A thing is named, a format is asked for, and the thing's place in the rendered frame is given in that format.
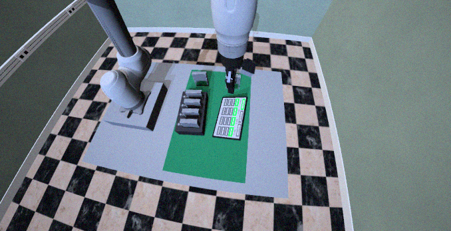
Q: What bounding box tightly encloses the green flat mat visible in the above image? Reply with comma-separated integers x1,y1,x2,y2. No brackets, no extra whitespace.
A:
163,70,251,183

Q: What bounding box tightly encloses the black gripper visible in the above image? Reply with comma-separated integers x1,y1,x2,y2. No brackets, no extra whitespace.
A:
221,55,244,94

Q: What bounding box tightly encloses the status display screen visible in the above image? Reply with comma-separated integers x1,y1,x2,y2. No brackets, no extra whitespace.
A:
212,97,247,140

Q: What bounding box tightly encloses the grey hard drive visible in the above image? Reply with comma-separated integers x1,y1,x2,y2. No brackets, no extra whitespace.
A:
186,90,204,99
182,109,202,118
234,75,241,89
180,118,200,128
192,71,209,87

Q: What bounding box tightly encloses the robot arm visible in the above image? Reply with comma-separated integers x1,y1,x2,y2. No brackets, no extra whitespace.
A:
86,0,258,118

